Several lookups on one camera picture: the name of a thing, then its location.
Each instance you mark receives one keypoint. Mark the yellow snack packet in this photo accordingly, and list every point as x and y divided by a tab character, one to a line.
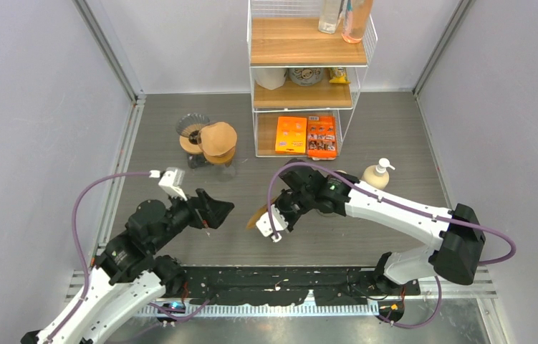
339	76

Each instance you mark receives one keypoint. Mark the wooden ring holder front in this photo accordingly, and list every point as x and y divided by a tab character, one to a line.
225	159

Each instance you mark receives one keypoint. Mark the dark transparent dripper cone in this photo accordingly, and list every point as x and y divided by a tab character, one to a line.
190	126

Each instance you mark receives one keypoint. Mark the clear glass carafe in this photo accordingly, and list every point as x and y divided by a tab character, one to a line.
224	172

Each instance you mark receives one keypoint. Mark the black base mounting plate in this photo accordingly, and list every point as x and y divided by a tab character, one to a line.
283	286

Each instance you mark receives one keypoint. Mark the wooden ring holder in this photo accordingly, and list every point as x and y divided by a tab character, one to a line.
225	159
189	147

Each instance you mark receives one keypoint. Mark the printed tin can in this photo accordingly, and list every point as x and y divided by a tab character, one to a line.
306	76

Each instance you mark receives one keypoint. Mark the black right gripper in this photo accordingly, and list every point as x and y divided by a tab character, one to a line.
291	222

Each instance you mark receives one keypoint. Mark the white container on shelf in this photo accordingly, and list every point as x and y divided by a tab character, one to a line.
270	78

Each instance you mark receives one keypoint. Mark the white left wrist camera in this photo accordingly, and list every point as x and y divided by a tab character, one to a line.
170	181

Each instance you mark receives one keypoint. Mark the orange printed snack box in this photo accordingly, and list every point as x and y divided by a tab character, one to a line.
321	138

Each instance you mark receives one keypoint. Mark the pink glass bottle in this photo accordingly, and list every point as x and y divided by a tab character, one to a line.
357	13

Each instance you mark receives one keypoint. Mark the brown paper filter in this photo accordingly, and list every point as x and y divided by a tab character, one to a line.
256	216
217	139

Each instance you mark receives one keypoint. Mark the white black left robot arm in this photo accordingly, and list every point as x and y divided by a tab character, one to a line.
129	273

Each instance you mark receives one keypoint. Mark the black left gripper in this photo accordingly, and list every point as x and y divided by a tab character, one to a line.
213	212

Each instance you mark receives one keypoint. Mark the cream lotion pump bottle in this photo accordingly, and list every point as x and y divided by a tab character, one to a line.
378	175

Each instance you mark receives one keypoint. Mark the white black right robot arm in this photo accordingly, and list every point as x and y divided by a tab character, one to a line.
452	244

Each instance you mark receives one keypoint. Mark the grey glass pitcher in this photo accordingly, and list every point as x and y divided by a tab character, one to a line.
196	160

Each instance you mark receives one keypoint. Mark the clear glass bottle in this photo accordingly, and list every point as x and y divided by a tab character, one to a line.
330	16

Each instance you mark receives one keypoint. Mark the white wire wooden shelf rack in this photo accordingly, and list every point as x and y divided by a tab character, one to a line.
284	34

